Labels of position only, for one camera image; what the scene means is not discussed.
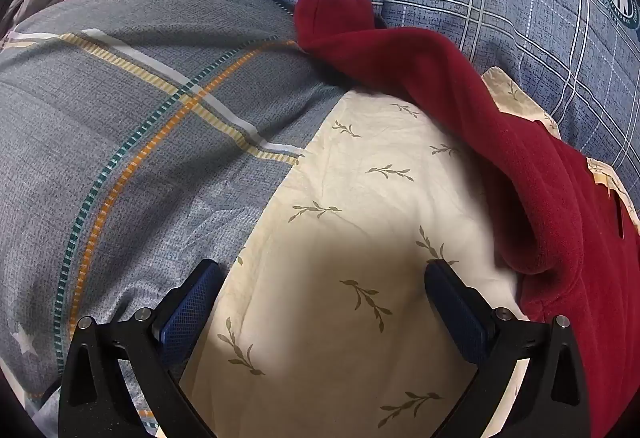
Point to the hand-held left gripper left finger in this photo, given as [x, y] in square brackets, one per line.
[192, 308]

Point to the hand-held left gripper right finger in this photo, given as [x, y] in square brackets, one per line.
[452, 308]

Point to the red fleece garment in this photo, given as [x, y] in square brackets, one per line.
[500, 118]

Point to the grey plaid quilt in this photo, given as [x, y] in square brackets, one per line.
[125, 143]

